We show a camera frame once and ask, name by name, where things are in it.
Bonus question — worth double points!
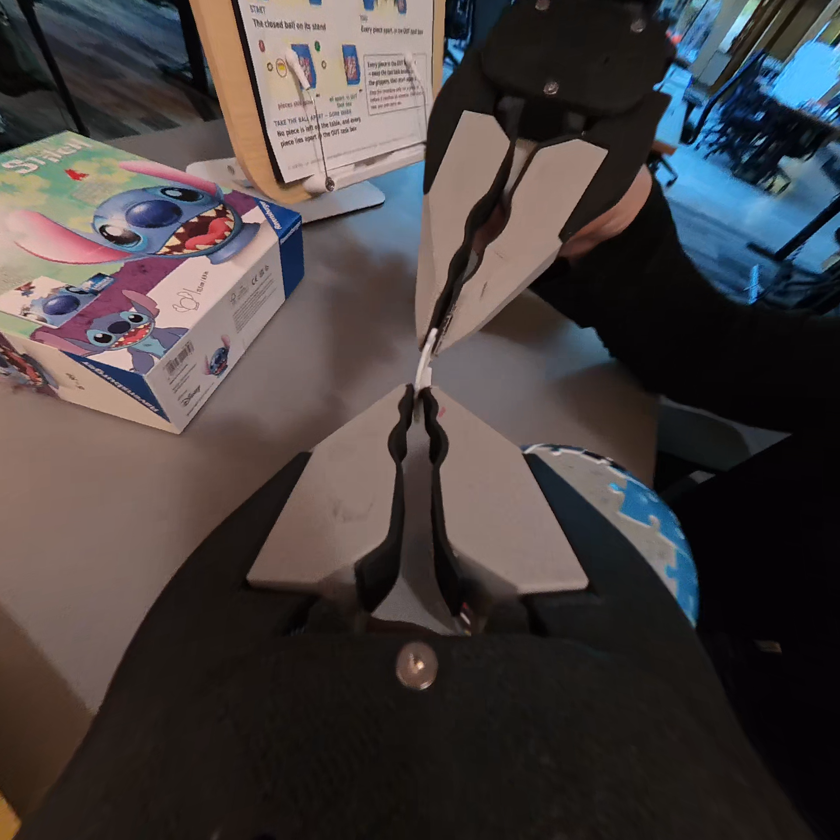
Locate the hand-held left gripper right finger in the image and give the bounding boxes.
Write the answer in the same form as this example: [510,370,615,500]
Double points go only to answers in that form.
[422,387,589,618]

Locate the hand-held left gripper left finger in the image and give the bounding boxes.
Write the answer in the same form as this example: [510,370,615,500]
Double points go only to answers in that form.
[246,384,416,614]

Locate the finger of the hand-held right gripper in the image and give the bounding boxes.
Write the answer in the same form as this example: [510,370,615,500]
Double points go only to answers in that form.
[433,138,609,358]
[415,110,517,349]

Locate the blue puzzle ball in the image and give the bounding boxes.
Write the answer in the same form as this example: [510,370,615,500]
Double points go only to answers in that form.
[453,443,701,636]

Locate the white puzzle piece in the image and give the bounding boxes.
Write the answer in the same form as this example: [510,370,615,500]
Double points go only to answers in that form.
[412,329,439,421]

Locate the person's right forearm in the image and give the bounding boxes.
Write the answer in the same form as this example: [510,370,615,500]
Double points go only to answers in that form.
[532,184,840,434]

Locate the white blue puzzle box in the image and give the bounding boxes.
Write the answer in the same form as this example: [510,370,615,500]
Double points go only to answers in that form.
[0,130,305,435]

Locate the person's right hand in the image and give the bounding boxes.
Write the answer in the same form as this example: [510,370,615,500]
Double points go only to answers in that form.
[561,167,654,260]

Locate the white clip rod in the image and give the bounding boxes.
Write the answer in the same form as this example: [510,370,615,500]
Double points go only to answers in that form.
[303,143,427,194]

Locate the printed instruction sheet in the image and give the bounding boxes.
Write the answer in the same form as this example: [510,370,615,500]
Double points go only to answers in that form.
[230,0,435,185]

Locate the grey fabric chair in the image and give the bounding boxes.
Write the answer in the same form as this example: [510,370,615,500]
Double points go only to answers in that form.
[656,397,791,487]

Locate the curved wooden sheet holder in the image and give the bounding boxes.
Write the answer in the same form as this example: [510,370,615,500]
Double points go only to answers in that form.
[189,0,448,199]

